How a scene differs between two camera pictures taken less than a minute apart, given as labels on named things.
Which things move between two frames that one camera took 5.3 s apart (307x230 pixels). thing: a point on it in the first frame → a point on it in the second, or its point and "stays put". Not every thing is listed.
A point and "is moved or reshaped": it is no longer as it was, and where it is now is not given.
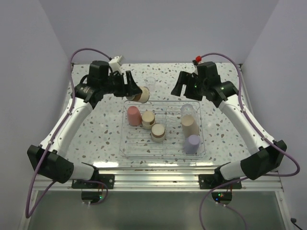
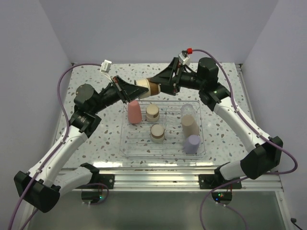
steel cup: x=148 y=118 → x=152 y=113
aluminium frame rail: x=161 y=178 stays put
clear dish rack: x=163 y=129 stays put
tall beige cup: x=189 y=126 stays put
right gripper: x=186 y=78 → x=169 y=85
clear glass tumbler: x=188 y=109 stays put
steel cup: x=158 y=132 stays put
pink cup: x=134 y=116 is moved or reshaped
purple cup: x=192 y=144 stays put
